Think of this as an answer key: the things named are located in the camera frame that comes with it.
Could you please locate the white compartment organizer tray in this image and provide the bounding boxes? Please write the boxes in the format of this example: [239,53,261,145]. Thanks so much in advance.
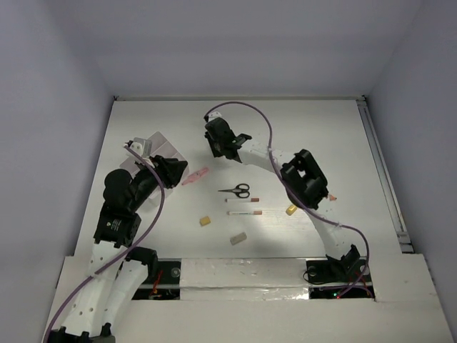
[119,131,186,201]

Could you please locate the black handled scissors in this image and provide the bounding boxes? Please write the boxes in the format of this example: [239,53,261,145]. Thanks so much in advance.
[219,183,250,199]

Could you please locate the aluminium rail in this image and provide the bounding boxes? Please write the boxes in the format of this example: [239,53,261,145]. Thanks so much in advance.
[356,97,415,254]

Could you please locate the grey eraser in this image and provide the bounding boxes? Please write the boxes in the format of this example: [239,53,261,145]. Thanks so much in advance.
[230,232,247,246]

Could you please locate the white marker brown cap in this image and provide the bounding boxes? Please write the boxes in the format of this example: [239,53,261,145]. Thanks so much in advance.
[227,210,263,216]
[225,197,260,203]

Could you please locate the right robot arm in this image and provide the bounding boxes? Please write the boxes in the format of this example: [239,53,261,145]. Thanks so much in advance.
[204,112,369,284]

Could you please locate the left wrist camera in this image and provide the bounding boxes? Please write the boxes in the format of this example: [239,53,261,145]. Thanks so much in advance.
[126,137,153,159]

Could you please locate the pink highlighter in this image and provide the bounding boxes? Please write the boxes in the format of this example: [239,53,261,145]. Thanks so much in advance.
[181,167,209,186]

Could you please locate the yellow eraser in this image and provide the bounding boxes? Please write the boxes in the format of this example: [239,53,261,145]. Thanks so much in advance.
[199,216,211,227]

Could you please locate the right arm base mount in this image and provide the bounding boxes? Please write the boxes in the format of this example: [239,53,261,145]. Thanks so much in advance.
[302,258,375,299]

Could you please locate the white marker brown cap upper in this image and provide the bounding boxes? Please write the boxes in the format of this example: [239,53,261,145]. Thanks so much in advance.
[225,197,260,203]

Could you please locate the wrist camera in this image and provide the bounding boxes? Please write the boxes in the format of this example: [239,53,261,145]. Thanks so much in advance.
[204,111,222,123]
[126,137,153,159]

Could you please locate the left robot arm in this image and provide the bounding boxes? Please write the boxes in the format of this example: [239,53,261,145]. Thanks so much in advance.
[44,155,188,342]

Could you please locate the white marker brown cap lower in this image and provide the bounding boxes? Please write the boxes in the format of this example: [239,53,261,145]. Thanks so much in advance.
[227,210,263,216]

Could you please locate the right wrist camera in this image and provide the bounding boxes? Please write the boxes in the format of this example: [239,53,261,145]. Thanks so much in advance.
[204,111,222,123]

